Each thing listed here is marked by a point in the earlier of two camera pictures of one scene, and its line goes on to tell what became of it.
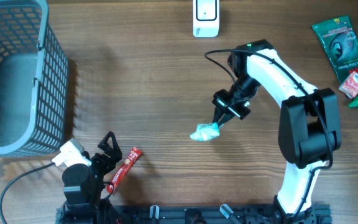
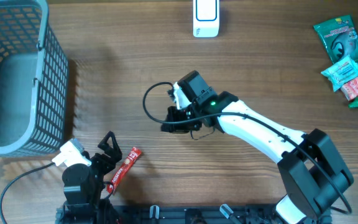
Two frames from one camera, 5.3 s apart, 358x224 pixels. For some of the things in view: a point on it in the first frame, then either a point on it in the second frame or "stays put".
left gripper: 115,154 stays put
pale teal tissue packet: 205,132 to 344,70
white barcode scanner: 206,18 stays put
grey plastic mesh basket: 24,79 stays put
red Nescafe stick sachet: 135,154 stays put
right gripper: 220,100 to 178,127
